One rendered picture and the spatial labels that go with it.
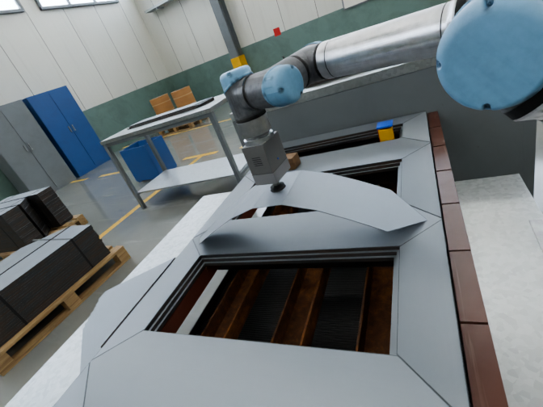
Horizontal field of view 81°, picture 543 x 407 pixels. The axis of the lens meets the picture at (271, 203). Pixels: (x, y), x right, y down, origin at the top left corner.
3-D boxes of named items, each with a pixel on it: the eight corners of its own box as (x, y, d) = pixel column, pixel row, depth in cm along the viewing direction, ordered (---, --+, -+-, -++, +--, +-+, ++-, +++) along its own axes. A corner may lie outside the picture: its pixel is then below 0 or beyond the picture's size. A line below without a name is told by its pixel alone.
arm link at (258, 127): (230, 126, 74) (247, 114, 80) (237, 144, 76) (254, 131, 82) (256, 120, 70) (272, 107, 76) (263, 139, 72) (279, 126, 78)
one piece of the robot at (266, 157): (244, 123, 82) (266, 177, 90) (225, 136, 76) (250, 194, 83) (275, 115, 77) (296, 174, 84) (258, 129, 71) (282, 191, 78)
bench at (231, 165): (141, 209, 411) (98, 139, 367) (172, 182, 465) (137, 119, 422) (246, 194, 339) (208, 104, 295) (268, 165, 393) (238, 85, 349)
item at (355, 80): (232, 121, 170) (229, 114, 168) (269, 91, 216) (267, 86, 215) (540, 36, 111) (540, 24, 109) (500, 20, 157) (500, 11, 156)
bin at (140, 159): (136, 182, 535) (118, 152, 510) (153, 170, 567) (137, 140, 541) (162, 178, 504) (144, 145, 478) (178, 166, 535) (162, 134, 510)
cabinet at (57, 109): (81, 176, 765) (27, 97, 679) (69, 178, 789) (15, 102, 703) (111, 158, 840) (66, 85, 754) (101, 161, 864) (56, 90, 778)
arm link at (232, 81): (233, 71, 65) (209, 78, 71) (252, 122, 69) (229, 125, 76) (258, 60, 69) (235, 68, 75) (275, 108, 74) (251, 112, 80)
